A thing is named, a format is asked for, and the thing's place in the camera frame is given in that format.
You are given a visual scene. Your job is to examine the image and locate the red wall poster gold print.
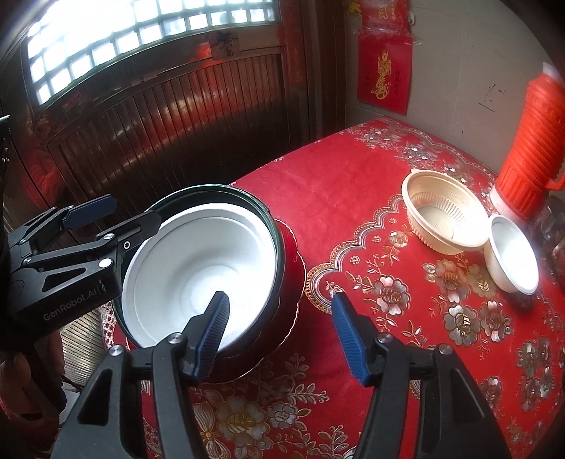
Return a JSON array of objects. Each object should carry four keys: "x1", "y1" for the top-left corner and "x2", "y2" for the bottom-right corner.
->
[
  {"x1": 357, "y1": 33, "x2": 414, "y2": 116},
  {"x1": 346, "y1": 0, "x2": 413, "y2": 31}
]

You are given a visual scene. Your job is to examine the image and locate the red plastic thermos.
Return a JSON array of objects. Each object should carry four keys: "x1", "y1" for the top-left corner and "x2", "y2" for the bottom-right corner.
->
[{"x1": 493, "y1": 62, "x2": 565, "y2": 221}]

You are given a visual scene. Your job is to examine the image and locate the red floral tablecloth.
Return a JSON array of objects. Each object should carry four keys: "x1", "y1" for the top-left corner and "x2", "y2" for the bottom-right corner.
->
[{"x1": 101, "y1": 117, "x2": 565, "y2": 459}]

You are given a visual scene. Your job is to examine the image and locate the green plastic bowl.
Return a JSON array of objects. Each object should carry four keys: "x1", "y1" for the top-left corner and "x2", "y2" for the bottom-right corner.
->
[{"x1": 110, "y1": 184, "x2": 284, "y2": 384}]

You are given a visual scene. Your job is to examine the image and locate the clear glass pitcher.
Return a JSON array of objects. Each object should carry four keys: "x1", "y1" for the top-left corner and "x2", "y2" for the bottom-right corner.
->
[{"x1": 532, "y1": 194, "x2": 565, "y2": 266}]

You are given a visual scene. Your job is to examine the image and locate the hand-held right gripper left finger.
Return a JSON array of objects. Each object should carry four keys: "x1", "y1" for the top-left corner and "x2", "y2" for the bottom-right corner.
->
[{"x1": 53, "y1": 290, "x2": 231, "y2": 459}]

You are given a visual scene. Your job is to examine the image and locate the grid window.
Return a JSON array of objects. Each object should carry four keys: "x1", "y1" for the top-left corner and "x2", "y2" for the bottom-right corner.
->
[{"x1": 22, "y1": 0, "x2": 283, "y2": 107}]

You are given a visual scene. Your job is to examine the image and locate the beige ribbed plastic bowl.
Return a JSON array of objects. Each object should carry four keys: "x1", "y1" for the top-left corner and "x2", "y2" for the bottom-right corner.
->
[{"x1": 401, "y1": 170, "x2": 494, "y2": 256}]

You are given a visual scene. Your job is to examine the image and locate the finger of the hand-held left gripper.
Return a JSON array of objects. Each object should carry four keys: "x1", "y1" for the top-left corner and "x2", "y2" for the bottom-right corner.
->
[
  {"x1": 22, "y1": 211, "x2": 163, "y2": 294},
  {"x1": 9, "y1": 195, "x2": 118, "y2": 257}
]

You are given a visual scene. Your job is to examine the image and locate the dark wooden slatted door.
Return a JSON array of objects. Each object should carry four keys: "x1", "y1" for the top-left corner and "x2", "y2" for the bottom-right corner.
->
[{"x1": 0, "y1": 0, "x2": 349, "y2": 248}]

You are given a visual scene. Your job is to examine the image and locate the red glass scalloped plate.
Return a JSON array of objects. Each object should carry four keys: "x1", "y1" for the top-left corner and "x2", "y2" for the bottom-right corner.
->
[{"x1": 126, "y1": 218, "x2": 306, "y2": 385}]

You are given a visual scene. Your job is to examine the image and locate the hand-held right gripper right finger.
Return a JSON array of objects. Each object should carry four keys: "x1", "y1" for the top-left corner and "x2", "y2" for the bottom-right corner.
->
[{"x1": 331, "y1": 292, "x2": 513, "y2": 459}]

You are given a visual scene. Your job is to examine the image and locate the small white paper bowl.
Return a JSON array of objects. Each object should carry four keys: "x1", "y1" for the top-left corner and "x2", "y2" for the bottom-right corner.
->
[{"x1": 484, "y1": 215, "x2": 540, "y2": 296}]

